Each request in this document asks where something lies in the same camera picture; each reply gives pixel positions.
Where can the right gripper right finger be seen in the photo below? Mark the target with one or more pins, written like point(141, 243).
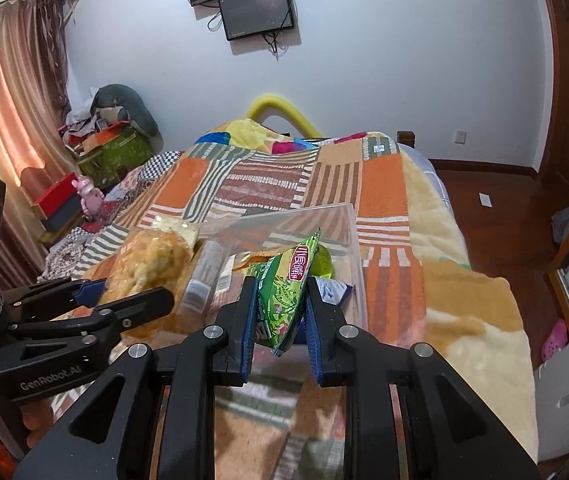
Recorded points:
point(408, 412)

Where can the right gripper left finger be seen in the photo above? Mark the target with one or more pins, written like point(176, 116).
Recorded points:
point(152, 412)

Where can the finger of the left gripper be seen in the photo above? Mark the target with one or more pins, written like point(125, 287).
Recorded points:
point(108, 321)
point(63, 293)

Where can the large yellow bread bag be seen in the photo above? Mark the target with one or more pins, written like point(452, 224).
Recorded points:
point(152, 258)

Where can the brown cracker sleeve packet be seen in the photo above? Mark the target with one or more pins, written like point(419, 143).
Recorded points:
point(202, 284)

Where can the clear plastic storage bin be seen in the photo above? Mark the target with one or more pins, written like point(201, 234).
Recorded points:
point(282, 250)

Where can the green chip packet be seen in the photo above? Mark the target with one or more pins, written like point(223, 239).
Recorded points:
point(281, 281)

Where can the blue white snack bag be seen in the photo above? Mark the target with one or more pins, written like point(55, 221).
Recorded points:
point(333, 291)

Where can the green jelly cup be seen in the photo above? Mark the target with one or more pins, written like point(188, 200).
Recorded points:
point(322, 266)

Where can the left hand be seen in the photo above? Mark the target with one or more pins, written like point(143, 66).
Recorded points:
point(38, 419)

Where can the red box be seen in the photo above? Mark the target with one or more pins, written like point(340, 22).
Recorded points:
point(58, 205)

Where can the pink plush toy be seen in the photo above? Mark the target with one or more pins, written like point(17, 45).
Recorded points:
point(91, 197)

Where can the green storage bag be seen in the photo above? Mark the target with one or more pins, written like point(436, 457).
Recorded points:
point(111, 162)

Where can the patchwork striped bed blanket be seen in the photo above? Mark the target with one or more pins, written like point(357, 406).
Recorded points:
point(386, 229)

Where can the pink orange curtains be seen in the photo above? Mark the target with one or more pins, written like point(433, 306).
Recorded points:
point(33, 105)

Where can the wall power socket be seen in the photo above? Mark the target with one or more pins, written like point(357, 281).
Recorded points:
point(460, 137)

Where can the small black wall monitor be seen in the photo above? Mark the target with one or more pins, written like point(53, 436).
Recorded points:
point(247, 18)

